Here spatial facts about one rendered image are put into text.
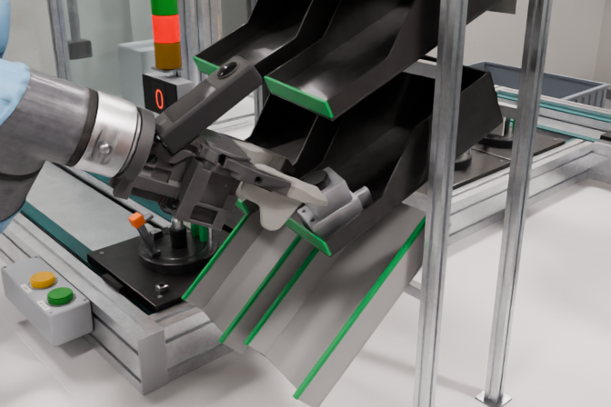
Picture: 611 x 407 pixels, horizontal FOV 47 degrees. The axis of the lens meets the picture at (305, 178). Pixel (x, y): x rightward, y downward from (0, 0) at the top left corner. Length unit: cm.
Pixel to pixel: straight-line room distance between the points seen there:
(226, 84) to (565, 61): 581
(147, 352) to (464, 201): 78
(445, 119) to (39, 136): 42
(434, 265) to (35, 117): 48
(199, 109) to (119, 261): 65
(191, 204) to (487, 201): 104
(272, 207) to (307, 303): 27
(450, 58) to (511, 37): 532
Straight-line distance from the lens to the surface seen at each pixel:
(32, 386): 122
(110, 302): 121
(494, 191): 166
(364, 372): 117
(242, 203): 89
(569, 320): 137
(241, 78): 69
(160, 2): 135
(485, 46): 600
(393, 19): 89
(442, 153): 80
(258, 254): 105
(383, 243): 94
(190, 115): 68
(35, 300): 123
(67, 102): 65
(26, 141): 65
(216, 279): 107
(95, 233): 153
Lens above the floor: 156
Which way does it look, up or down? 22 degrees down
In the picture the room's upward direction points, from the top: straight up
